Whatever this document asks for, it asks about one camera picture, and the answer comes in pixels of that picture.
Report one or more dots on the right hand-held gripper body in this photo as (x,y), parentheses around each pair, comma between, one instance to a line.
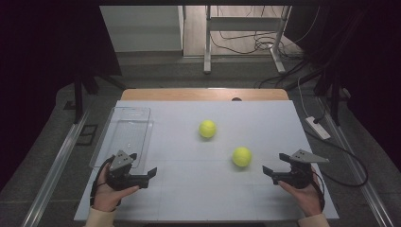
(296,176)

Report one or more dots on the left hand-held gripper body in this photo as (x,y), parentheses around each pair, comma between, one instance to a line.
(121,175)

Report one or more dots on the clear plastic container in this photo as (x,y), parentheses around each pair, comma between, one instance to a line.
(126,135)

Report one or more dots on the yellow tennis ball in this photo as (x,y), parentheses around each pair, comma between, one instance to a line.
(241,156)
(207,128)

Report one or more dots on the person's right hand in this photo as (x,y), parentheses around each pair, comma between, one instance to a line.
(304,197)

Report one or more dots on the person's left hand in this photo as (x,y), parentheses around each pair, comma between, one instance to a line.
(108,195)

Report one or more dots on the white power strip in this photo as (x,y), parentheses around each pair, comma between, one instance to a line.
(317,127)

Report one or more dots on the white table mat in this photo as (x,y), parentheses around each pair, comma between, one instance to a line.
(205,195)

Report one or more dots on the black stand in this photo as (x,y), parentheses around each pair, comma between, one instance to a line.
(83,91)
(331,85)

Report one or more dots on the white cabinet panel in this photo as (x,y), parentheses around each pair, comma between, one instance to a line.
(142,28)

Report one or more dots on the metal floor rail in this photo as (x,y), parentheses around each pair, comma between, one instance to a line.
(356,167)
(53,173)

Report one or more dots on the white desk frame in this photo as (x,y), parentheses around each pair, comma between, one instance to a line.
(239,23)

